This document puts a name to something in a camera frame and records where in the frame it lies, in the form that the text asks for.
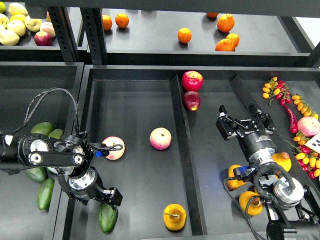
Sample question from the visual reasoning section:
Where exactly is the black tray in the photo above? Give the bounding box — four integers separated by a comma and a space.
53, 65, 320, 240
0, 62, 84, 240

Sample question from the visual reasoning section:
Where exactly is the pink apple left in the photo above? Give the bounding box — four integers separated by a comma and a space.
101, 135, 126, 161

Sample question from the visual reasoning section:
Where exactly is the pink apple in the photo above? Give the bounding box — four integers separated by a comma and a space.
149, 127, 172, 151
101, 135, 126, 161

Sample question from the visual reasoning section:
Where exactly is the pink apple centre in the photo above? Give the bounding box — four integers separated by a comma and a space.
149, 127, 172, 151

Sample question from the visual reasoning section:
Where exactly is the orange on shelf behind front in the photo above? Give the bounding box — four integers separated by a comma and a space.
226, 33, 240, 48

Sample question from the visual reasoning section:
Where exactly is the black white marker card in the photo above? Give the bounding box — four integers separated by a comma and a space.
305, 133, 320, 153

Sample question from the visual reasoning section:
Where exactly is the orange on shelf left edge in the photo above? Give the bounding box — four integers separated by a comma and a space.
102, 14, 113, 31

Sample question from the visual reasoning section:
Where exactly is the pale yellow pear front left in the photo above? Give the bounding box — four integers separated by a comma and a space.
0, 29, 20, 46

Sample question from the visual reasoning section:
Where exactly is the red apple on left shelf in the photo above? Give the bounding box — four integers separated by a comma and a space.
34, 31, 53, 46

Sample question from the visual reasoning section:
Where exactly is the dark red apple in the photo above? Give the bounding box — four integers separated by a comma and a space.
182, 90, 201, 112

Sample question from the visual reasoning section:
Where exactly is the red chili pepper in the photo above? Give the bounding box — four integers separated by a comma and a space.
283, 105, 298, 134

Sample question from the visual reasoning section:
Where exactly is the cherry tomato bunch top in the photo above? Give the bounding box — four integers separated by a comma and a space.
262, 76, 291, 105

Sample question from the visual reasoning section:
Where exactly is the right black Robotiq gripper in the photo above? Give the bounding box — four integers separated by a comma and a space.
215, 103, 277, 163

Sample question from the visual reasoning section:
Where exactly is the orange under top shelf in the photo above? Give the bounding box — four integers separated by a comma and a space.
206, 12, 219, 19

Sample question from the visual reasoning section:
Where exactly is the yellow pear by divider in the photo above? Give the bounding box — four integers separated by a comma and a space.
272, 151, 292, 172

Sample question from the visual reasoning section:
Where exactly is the black left tray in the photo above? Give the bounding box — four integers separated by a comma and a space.
0, 62, 84, 240

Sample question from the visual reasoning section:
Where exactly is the pale peach on left shelf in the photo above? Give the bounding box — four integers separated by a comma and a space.
40, 21, 56, 39

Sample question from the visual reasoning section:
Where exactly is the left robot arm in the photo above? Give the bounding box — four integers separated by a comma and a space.
0, 101, 124, 209

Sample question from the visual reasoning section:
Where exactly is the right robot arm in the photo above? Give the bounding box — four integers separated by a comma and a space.
216, 105, 320, 240

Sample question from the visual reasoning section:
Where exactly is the black middle tray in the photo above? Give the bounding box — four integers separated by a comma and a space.
53, 65, 320, 240

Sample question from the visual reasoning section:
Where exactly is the orange on shelf centre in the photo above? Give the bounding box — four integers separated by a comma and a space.
177, 27, 192, 44

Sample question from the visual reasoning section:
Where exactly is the green avocado under pile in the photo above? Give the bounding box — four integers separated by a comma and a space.
23, 167, 48, 183

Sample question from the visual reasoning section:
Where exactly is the pale yellow apple with stem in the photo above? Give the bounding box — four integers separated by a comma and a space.
24, 15, 43, 32

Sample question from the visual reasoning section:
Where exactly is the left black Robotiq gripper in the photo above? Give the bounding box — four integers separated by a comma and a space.
68, 167, 123, 208

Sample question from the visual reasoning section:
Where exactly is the cherry tomato bunch bottom right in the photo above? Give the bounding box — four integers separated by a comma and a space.
288, 131, 320, 180

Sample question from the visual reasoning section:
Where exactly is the black shelf upright post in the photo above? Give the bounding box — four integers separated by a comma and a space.
80, 7, 108, 65

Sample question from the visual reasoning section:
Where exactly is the large orange on shelf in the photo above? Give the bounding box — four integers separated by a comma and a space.
217, 13, 235, 33

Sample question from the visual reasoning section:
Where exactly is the bright red apple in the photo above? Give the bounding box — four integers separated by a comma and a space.
181, 70, 204, 92

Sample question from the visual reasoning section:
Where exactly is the orange cherry tomato vine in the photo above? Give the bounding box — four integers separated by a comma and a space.
291, 94, 319, 120

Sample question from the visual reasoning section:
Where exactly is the cherry tomato bunch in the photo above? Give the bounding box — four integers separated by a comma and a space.
262, 76, 291, 105
288, 131, 320, 180

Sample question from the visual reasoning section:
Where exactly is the pink apple right tray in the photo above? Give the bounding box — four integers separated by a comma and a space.
297, 116, 320, 137

